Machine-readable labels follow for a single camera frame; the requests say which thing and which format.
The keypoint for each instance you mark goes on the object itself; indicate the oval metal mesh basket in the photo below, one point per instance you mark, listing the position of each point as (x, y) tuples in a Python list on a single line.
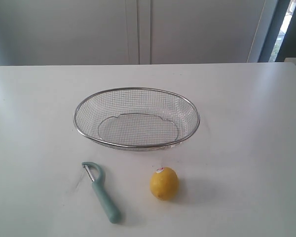
[(136, 118)]

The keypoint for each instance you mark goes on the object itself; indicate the window strip at right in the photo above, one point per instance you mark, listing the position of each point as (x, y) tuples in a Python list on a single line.
[(284, 26)]

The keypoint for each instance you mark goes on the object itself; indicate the teal handled vegetable peeler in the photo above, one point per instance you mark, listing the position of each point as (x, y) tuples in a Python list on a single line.
[(111, 210)]

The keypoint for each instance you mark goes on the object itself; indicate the yellow lemon with sticker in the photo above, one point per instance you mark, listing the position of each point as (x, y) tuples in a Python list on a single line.
[(164, 183)]

